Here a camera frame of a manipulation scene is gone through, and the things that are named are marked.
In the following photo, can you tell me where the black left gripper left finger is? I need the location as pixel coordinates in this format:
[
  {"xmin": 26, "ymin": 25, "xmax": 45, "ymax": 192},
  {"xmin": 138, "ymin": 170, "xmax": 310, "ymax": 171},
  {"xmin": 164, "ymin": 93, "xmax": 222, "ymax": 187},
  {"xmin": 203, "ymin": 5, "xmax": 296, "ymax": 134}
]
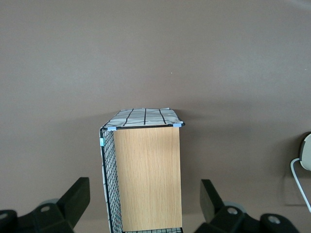
[{"xmin": 0, "ymin": 177, "xmax": 90, "ymax": 233}]

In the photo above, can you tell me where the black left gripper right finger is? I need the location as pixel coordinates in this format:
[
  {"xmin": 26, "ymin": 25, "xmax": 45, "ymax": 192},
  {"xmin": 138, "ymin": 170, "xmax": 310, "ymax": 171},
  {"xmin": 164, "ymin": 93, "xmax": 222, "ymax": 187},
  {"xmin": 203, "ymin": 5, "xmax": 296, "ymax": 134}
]
[{"xmin": 200, "ymin": 179, "xmax": 300, "ymax": 233}]

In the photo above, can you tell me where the white two-slot toaster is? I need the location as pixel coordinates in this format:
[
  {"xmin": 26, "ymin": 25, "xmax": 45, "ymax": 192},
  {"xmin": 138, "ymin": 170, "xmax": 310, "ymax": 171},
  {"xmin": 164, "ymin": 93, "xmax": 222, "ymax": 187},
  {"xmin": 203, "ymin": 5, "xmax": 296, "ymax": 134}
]
[{"xmin": 298, "ymin": 132, "xmax": 311, "ymax": 170}]

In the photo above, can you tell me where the wooden step shelf insert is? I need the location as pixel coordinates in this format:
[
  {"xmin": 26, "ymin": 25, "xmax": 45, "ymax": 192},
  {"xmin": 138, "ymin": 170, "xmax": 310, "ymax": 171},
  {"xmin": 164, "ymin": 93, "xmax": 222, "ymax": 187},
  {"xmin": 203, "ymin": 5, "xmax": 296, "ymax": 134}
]
[{"xmin": 113, "ymin": 126, "xmax": 183, "ymax": 232}]

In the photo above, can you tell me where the brown table cover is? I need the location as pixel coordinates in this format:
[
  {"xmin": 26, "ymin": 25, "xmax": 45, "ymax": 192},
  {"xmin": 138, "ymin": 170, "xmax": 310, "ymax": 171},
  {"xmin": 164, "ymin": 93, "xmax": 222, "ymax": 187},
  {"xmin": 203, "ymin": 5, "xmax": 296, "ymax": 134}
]
[{"xmin": 0, "ymin": 0, "xmax": 311, "ymax": 233}]

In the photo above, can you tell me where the black wire basket checked liner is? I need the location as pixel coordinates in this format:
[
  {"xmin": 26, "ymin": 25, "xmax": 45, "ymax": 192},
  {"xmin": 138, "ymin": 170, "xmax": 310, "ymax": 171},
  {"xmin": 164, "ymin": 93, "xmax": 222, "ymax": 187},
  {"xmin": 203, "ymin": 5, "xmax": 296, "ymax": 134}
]
[{"xmin": 98, "ymin": 108, "xmax": 186, "ymax": 233}]

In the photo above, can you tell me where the white toaster power cable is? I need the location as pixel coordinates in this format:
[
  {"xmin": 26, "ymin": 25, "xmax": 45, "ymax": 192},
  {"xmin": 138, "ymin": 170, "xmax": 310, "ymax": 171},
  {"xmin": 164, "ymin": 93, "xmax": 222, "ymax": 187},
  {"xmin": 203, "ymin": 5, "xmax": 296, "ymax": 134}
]
[{"xmin": 290, "ymin": 157, "xmax": 311, "ymax": 212}]

